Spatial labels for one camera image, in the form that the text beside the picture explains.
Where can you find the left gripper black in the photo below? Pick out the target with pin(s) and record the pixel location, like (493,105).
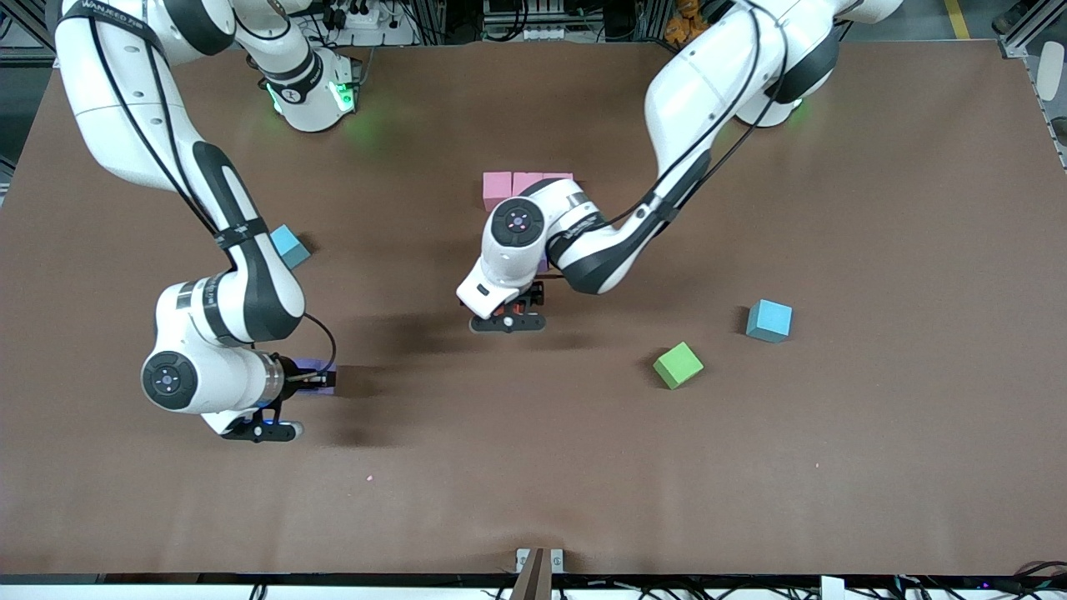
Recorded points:
(532,294)

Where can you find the metal table bracket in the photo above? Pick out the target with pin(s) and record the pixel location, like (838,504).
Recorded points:
(523,558)

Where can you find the green foam cube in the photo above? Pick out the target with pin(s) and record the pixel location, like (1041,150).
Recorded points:
(678,366)

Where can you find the brown wooden strip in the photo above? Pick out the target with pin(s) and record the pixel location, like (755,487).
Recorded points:
(533,579)

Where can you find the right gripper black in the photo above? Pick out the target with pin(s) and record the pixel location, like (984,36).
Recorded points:
(291,373)

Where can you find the white power strip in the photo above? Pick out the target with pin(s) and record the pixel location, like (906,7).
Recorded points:
(388,25)

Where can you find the pink foam cube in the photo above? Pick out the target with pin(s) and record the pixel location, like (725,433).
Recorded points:
(558,177)
(498,190)
(527,182)

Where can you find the aluminium frame profile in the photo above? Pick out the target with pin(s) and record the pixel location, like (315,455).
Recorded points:
(1034,29)
(25,25)

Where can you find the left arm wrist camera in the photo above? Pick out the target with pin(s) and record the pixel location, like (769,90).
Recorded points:
(508,323)

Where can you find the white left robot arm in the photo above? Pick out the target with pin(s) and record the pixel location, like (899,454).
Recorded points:
(708,75)

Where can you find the white round plastic object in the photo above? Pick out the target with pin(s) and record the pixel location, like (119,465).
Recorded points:
(1052,71)

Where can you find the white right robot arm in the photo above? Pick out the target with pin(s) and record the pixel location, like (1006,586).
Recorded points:
(108,108)

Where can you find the cyan foam cube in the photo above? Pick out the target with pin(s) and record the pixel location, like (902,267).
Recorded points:
(290,243)
(768,321)

